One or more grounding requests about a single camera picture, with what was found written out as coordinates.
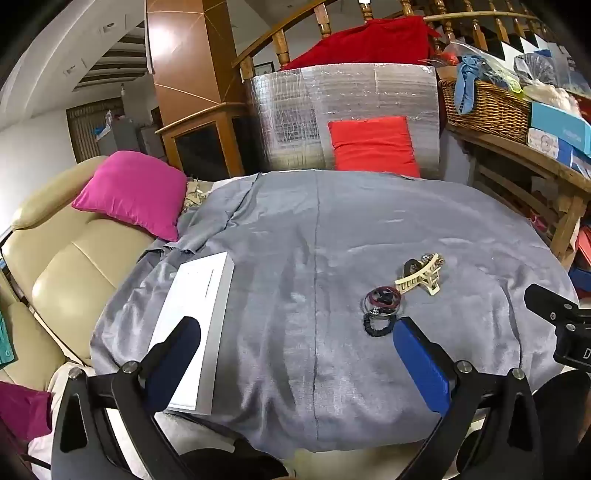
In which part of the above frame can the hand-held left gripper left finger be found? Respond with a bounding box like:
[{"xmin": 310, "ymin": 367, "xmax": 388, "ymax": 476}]
[{"xmin": 51, "ymin": 316, "xmax": 204, "ymax": 480}]

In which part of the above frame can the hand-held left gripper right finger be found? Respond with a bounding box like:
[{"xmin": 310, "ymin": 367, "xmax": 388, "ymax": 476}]
[{"xmin": 392, "ymin": 316, "xmax": 543, "ymax": 480}]

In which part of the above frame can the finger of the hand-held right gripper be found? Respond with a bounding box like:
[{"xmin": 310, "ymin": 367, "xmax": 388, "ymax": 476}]
[{"xmin": 524, "ymin": 284, "xmax": 580, "ymax": 325}]

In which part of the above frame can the black beaded scrunchie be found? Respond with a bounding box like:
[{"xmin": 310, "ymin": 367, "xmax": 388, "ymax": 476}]
[{"xmin": 362, "ymin": 312, "xmax": 399, "ymax": 337}]

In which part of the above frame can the white cardboard box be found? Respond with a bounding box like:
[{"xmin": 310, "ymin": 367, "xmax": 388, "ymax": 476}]
[{"xmin": 147, "ymin": 251, "xmax": 235, "ymax": 415}]

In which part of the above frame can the dark brown hair tie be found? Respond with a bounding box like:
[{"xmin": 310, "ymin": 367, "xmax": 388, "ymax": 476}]
[{"xmin": 368, "ymin": 285, "xmax": 402, "ymax": 310}]

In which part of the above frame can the cream hair claw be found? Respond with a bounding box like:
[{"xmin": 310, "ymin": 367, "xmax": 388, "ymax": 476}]
[{"xmin": 394, "ymin": 263, "xmax": 443, "ymax": 296}]

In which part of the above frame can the beige leather sofa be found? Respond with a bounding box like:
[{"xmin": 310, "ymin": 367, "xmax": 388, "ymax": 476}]
[{"xmin": 0, "ymin": 156, "xmax": 191, "ymax": 385}]

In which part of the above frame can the grey cloth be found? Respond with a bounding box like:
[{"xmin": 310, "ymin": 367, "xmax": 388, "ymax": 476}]
[{"xmin": 90, "ymin": 171, "xmax": 580, "ymax": 460}]

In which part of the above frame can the wooden side table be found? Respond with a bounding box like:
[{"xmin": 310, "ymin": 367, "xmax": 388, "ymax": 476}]
[{"xmin": 445, "ymin": 122, "xmax": 591, "ymax": 272}]

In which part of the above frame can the beige patterned cloth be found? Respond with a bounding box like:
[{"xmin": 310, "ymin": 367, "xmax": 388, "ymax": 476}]
[{"xmin": 182, "ymin": 178, "xmax": 214, "ymax": 214}]

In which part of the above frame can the magenta pillow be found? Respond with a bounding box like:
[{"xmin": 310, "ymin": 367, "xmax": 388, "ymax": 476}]
[
  {"xmin": 0, "ymin": 381, "xmax": 54, "ymax": 444},
  {"xmin": 71, "ymin": 151, "xmax": 188, "ymax": 242}
]

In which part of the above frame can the white fleece blanket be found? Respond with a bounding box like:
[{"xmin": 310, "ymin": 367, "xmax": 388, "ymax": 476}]
[{"xmin": 27, "ymin": 362, "xmax": 259, "ymax": 480}]

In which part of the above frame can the teal cloth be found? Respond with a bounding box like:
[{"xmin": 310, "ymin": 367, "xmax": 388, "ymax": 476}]
[{"xmin": 0, "ymin": 314, "xmax": 17, "ymax": 368}]

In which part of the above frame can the light blue box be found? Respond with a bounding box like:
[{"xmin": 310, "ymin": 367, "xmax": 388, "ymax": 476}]
[{"xmin": 526, "ymin": 102, "xmax": 591, "ymax": 157}]

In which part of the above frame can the wicker basket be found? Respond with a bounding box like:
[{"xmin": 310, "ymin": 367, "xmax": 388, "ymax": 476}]
[{"xmin": 438, "ymin": 78, "xmax": 533, "ymax": 145}]

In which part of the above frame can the wooden glass cabinet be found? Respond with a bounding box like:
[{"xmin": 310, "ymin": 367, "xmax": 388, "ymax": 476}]
[{"xmin": 154, "ymin": 102, "xmax": 260, "ymax": 180}]

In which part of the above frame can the red cushion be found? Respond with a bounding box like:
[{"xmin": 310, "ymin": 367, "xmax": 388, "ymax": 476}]
[{"xmin": 328, "ymin": 116, "xmax": 422, "ymax": 179}]

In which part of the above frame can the clear plastic bag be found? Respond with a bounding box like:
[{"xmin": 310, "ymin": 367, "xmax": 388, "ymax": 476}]
[{"xmin": 513, "ymin": 52, "xmax": 570, "ymax": 89}]

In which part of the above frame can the blue cloth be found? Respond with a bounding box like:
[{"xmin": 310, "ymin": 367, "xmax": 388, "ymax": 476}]
[{"xmin": 454, "ymin": 55, "xmax": 491, "ymax": 116}]

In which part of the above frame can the silver foil insulation mat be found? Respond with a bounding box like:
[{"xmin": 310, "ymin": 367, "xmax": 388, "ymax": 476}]
[{"xmin": 245, "ymin": 65, "xmax": 442, "ymax": 181}]

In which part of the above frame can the wooden column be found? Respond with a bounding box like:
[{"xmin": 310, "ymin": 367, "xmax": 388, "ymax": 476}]
[{"xmin": 145, "ymin": 0, "xmax": 242, "ymax": 131}]

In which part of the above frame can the red blanket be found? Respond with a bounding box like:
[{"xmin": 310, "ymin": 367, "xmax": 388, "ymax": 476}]
[{"xmin": 281, "ymin": 16, "xmax": 442, "ymax": 73}]

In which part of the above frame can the wooden stair railing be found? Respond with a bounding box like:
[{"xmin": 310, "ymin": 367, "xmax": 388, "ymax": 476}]
[{"xmin": 233, "ymin": 0, "xmax": 557, "ymax": 83}]

